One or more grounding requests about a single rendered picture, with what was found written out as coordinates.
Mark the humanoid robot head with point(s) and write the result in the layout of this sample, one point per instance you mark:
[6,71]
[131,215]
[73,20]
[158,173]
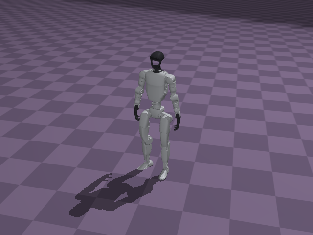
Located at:
[157,56]

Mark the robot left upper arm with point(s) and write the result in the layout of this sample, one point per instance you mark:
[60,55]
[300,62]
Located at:
[171,80]

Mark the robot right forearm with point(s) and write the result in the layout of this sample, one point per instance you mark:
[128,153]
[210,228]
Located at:
[137,99]

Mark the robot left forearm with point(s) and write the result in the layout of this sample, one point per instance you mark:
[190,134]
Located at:
[176,106]

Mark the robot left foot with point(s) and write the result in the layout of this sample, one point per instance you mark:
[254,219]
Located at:
[163,174]

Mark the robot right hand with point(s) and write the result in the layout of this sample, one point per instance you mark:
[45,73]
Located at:
[135,112]

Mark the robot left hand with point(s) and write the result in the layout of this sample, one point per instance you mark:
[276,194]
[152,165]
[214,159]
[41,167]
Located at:
[178,121]

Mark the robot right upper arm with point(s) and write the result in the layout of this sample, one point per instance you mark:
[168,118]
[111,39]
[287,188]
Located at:
[141,82]

